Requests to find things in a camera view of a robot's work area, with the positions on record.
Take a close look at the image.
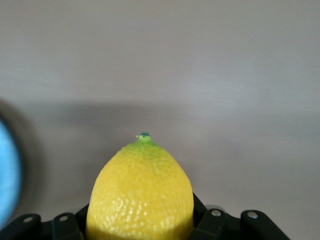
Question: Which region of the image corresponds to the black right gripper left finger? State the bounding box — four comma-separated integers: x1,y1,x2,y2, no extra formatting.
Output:
0,203,88,240

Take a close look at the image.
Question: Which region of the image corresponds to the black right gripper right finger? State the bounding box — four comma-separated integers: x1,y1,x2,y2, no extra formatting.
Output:
191,192,293,240

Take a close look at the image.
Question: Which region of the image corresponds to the yellow lemon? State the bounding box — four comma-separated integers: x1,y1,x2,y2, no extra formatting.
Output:
86,131,195,240

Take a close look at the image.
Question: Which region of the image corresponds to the blue round plate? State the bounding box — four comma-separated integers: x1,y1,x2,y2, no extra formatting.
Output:
0,117,25,223

